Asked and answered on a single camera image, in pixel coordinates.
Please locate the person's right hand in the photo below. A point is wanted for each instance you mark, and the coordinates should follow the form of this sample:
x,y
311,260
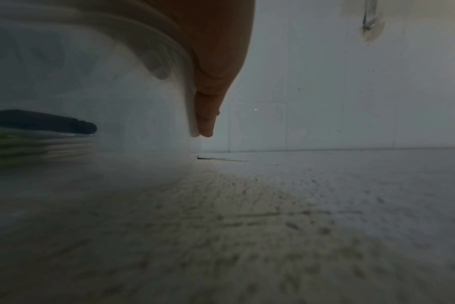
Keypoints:
x,y
220,44

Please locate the metal wall bracket frame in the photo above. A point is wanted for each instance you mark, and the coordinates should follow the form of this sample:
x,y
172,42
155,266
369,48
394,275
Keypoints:
x,y
370,20

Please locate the stack of green forks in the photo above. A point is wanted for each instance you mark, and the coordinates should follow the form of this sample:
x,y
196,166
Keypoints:
x,y
36,148

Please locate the clear plastic container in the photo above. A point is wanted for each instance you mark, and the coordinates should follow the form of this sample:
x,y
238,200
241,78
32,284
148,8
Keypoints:
x,y
118,104

